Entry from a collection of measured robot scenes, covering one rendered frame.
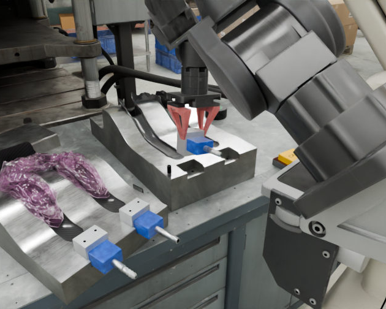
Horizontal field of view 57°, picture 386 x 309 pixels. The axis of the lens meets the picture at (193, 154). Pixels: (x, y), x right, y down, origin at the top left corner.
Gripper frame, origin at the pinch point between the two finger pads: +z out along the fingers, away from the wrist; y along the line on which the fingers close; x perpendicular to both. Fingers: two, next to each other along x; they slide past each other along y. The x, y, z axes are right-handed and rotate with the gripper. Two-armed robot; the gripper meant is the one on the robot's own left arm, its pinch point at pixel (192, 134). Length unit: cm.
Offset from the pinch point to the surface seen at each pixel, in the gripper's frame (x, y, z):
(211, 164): 0.7, -5.2, 7.8
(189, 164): -4.0, -2.1, 8.7
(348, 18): -260, -437, -54
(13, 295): 3.6, 39.2, 23.3
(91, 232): 6.4, 25.8, 13.6
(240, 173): -0.2, -15.3, 12.1
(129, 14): -83, -23, -29
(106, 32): -403, -136, -23
